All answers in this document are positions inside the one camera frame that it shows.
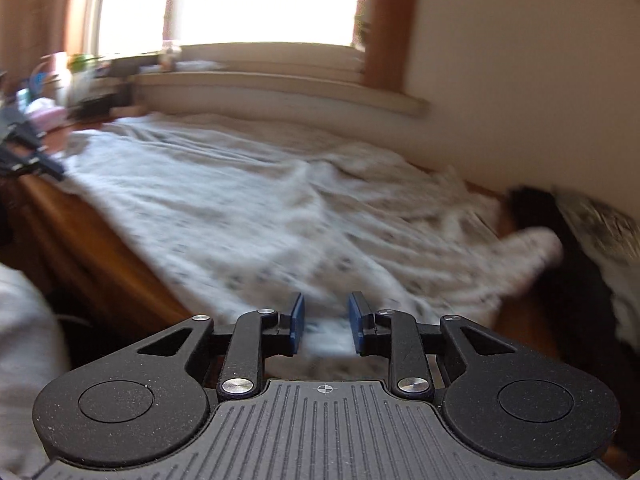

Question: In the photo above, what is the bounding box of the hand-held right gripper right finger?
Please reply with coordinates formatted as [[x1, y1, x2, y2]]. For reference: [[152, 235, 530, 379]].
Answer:
[[347, 291, 518, 401]]

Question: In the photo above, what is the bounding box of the white grey patterned garment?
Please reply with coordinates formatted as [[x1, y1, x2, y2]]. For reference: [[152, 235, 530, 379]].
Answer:
[[62, 111, 565, 356]]

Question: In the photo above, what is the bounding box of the person's white jacket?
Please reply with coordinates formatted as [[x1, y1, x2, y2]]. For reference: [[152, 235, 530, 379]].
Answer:
[[0, 261, 72, 477]]

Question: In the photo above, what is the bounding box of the black folded garment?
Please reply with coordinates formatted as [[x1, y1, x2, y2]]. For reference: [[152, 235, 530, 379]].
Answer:
[[506, 185, 623, 368]]

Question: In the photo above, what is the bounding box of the beige window sill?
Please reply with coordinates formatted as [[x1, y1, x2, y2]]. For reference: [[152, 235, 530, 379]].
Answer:
[[131, 71, 432, 120]]

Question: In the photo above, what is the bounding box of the pink soft object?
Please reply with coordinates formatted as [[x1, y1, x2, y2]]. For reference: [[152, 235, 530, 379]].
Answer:
[[27, 104, 68, 128]]

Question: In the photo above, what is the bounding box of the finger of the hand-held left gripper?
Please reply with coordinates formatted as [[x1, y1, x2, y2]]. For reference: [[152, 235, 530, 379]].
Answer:
[[0, 109, 47, 154], [0, 151, 67, 182]]

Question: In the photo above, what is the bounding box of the wooden window frame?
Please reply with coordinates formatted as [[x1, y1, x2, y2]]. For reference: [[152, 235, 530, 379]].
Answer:
[[359, 0, 422, 97]]

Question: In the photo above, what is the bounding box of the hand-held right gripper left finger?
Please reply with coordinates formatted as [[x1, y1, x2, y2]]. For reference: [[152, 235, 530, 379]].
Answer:
[[137, 292, 306, 401]]

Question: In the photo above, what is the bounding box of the bright window pane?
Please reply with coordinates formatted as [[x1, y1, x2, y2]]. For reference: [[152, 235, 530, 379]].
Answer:
[[97, 0, 367, 57]]

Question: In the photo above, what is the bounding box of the white plastic container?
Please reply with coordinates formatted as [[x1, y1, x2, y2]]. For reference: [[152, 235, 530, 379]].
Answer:
[[31, 51, 73, 107]]

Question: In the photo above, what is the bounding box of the small green object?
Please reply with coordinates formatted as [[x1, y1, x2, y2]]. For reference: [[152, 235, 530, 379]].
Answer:
[[69, 52, 98, 75]]

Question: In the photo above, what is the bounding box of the grey printed t-shirt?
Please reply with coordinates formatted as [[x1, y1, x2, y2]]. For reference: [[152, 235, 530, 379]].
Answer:
[[552, 186, 640, 347]]

